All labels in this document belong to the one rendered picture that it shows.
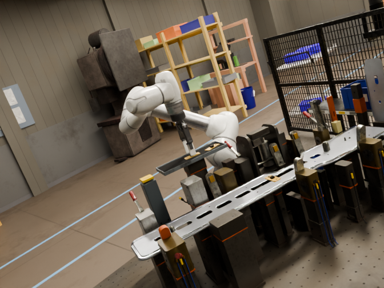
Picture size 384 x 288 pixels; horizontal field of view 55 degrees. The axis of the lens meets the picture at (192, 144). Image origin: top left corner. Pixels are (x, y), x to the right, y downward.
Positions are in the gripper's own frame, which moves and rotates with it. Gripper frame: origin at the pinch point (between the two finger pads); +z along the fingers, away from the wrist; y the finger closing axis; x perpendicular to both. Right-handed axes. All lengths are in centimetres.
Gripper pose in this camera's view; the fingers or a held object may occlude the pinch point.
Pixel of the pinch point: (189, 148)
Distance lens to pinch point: 190.3
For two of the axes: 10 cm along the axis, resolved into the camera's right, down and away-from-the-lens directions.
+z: 3.2, 9.1, 2.5
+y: 3.2, 1.4, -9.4
